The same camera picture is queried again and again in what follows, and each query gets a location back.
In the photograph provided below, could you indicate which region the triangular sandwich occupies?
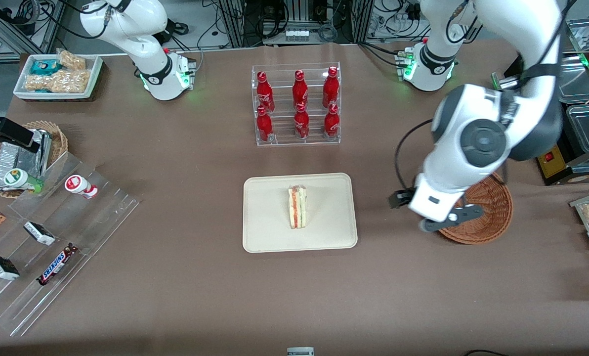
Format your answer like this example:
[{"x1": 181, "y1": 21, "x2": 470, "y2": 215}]
[{"x1": 288, "y1": 184, "x2": 308, "y2": 230}]

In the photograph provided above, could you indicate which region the light wicker basket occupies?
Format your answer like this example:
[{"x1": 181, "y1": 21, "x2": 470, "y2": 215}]
[{"x1": 0, "y1": 121, "x2": 69, "y2": 199}]

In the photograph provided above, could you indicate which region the brown wicker basket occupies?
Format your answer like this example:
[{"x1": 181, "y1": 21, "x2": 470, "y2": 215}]
[{"x1": 435, "y1": 172, "x2": 514, "y2": 245}]

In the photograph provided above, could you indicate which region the cream plastic tray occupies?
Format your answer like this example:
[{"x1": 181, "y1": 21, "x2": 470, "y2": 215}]
[{"x1": 243, "y1": 173, "x2": 358, "y2": 254}]

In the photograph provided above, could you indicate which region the white rectangular snack tray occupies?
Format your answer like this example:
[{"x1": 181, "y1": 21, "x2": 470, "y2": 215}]
[{"x1": 13, "y1": 53, "x2": 103, "y2": 101}]

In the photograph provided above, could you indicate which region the foil wrapped package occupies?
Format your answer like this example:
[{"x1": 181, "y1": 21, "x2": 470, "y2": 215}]
[
  {"x1": 0, "y1": 145, "x2": 21, "y2": 189},
  {"x1": 20, "y1": 129, "x2": 53, "y2": 179}
]

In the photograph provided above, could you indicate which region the green-labelled yogurt cup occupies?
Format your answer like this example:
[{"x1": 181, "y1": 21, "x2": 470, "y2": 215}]
[{"x1": 3, "y1": 168, "x2": 44, "y2": 194}]

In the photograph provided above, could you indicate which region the large rice crisp packet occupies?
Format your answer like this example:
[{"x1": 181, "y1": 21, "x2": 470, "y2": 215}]
[{"x1": 24, "y1": 69, "x2": 92, "y2": 94}]

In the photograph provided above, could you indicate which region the teal snack packet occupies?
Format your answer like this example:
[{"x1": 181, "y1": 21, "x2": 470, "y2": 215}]
[{"x1": 30, "y1": 59, "x2": 61, "y2": 75}]

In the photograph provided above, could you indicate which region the red cap yogurt bottle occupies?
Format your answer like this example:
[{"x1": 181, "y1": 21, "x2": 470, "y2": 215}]
[{"x1": 64, "y1": 175, "x2": 99, "y2": 200}]

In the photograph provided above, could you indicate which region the small rice crisp packet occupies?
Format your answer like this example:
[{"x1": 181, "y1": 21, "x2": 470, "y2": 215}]
[{"x1": 56, "y1": 49, "x2": 87, "y2": 71}]

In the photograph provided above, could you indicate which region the black white snack bar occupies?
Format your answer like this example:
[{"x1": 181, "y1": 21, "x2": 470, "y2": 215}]
[
  {"x1": 23, "y1": 221, "x2": 57, "y2": 247},
  {"x1": 0, "y1": 255, "x2": 21, "y2": 281}
]

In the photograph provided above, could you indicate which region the red cola bottle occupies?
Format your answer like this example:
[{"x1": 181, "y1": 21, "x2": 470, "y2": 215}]
[
  {"x1": 256, "y1": 71, "x2": 276, "y2": 114},
  {"x1": 323, "y1": 103, "x2": 340, "y2": 138},
  {"x1": 293, "y1": 70, "x2": 309, "y2": 107},
  {"x1": 322, "y1": 66, "x2": 340, "y2": 109},
  {"x1": 294, "y1": 102, "x2": 311, "y2": 140},
  {"x1": 256, "y1": 106, "x2": 274, "y2": 143}
]

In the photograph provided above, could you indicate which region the clear acrylic stepped display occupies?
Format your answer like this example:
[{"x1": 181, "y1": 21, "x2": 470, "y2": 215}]
[{"x1": 0, "y1": 151, "x2": 141, "y2": 338}]

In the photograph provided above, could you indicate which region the yellow box with red button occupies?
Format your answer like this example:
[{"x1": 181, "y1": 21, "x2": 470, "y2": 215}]
[{"x1": 536, "y1": 145, "x2": 573, "y2": 186}]

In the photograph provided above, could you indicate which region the clear acrylic bottle rack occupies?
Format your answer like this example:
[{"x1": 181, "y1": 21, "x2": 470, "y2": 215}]
[{"x1": 251, "y1": 62, "x2": 341, "y2": 147}]

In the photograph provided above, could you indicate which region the Snickers chocolate bar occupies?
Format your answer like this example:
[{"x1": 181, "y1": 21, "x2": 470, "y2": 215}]
[{"x1": 36, "y1": 243, "x2": 79, "y2": 286}]

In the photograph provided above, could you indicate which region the black steel food counter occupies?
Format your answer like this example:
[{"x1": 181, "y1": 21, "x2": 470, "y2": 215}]
[{"x1": 491, "y1": 17, "x2": 589, "y2": 186}]

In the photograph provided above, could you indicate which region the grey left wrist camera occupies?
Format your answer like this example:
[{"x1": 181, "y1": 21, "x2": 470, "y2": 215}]
[{"x1": 419, "y1": 204, "x2": 484, "y2": 233}]

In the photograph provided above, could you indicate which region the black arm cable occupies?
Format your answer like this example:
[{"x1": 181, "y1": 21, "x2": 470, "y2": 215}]
[{"x1": 394, "y1": 118, "x2": 434, "y2": 192}]

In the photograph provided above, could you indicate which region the aluminium frame rack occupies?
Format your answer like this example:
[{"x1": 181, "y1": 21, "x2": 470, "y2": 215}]
[{"x1": 217, "y1": 0, "x2": 375, "y2": 48}]

